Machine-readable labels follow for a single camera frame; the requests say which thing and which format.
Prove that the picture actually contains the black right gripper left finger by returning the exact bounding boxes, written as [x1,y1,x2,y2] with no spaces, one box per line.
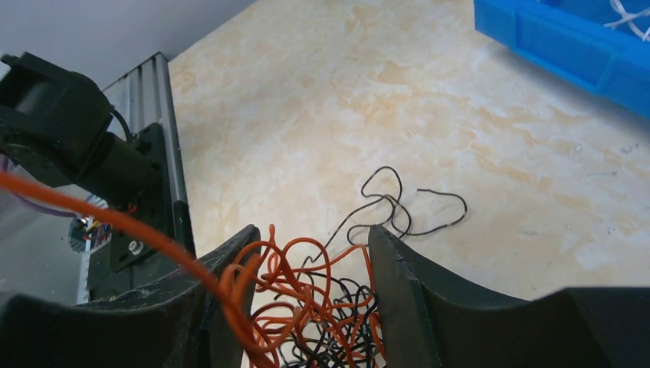
[0,224,262,368]

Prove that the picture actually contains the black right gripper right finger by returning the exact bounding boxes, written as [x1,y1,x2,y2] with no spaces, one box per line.
[369,226,649,367]

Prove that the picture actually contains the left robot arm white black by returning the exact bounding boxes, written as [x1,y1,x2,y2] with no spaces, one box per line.
[1,53,161,206]

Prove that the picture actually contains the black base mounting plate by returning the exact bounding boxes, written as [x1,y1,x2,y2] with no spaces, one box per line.
[88,138,178,301]

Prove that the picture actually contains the blue three-compartment plastic bin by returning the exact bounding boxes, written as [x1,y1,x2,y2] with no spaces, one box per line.
[474,0,649,117]

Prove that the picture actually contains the white slotted cable duct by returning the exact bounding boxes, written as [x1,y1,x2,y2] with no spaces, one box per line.
[68,214,112,304]

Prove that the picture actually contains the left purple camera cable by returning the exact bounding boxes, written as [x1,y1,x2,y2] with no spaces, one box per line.
[0,157,97,219]

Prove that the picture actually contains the aluminium frame rail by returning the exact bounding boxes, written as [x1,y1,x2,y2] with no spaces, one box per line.
[103,52,196,255]

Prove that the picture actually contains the white cables in bin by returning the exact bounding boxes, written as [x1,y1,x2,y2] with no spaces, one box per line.
[604,0,650,43]

